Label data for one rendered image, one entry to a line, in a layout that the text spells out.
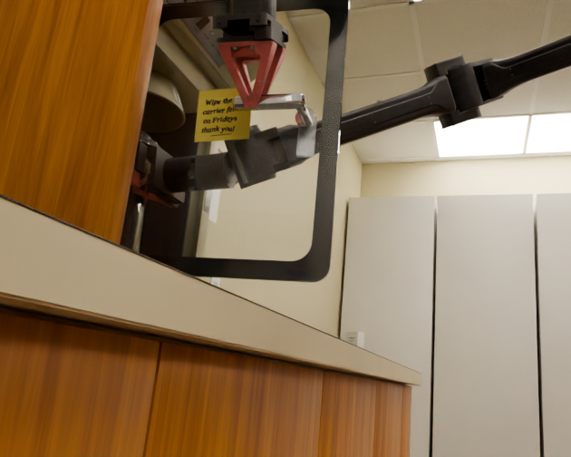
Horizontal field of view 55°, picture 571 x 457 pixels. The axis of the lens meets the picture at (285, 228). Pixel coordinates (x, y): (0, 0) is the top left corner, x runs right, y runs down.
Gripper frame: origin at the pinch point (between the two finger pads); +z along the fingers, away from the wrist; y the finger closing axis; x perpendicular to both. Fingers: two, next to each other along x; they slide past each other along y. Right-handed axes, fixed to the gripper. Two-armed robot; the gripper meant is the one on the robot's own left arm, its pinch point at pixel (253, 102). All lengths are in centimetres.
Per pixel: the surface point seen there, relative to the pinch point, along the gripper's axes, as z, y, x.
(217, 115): 1.2, -4.0, -6.3
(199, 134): 3.8, -2.9, -8.5
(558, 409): 153, -267, 96
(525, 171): 19, -375, 87
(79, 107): 0.6, 5.0, -21.0
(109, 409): 21.9, 37.3, 2.9
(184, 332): 18.1, 33.2, 6.0
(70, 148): 5.6, 7.2, -21.0
